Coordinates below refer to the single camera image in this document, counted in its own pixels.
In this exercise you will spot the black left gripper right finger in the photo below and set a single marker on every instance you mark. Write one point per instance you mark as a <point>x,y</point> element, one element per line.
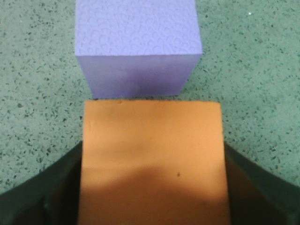
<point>258,197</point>

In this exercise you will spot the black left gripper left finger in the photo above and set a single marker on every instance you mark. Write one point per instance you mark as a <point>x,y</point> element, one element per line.
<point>49,198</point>

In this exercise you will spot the orange foam cube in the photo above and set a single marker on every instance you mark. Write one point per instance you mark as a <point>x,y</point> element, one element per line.
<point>153,162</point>

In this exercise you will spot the purple foam cube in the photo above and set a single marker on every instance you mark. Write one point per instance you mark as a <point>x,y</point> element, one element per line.
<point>136,48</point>

